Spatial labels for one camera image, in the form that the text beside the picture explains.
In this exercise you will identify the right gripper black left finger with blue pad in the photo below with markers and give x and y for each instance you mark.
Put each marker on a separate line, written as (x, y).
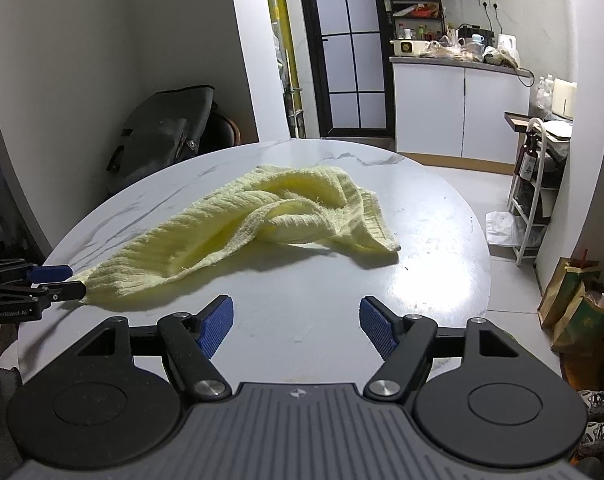
(189, 344)

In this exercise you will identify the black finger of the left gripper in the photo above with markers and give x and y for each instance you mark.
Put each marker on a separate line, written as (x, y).
(62, 291)

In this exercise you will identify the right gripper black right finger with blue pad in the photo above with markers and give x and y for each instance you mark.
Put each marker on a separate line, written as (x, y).
(403, 342)

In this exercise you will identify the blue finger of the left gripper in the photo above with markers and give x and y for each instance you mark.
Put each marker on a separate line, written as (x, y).
(49, 274)

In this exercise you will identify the yellow knitted towel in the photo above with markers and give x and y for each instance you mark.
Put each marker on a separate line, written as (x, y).
(279, 205)

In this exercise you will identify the white round marble table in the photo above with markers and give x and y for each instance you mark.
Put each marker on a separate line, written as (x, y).
(296, 307)

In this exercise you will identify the white plastic bag on floor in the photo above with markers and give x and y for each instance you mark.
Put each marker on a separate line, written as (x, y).
(504, 229)

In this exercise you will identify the brown green paper bag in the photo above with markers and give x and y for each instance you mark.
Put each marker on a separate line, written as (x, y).
(571, 311)

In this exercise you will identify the black bag on chair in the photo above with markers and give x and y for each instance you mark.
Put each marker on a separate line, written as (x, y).
(169, 127)

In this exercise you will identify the dark glass bottle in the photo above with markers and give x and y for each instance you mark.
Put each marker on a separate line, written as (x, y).
(527, 156)

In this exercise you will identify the white rolling storage cart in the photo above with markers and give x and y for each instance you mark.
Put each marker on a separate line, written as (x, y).
(534, 200)

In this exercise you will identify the white kitchen base cabinet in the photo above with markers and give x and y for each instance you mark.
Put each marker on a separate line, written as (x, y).
(451, 113)

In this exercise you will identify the white rice cooker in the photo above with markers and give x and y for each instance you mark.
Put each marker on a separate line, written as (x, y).
(409, 48)

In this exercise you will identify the white electric kettle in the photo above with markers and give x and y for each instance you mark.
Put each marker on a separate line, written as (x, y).
(507, 43)

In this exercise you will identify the black spice shelf rack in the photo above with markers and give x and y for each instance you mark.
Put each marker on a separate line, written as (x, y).
(417, 19)

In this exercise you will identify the black framed glass door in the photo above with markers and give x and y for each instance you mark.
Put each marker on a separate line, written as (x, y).
(349, 51)

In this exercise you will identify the yellow vertical pipe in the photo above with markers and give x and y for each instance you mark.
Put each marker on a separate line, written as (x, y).
(291, 90)

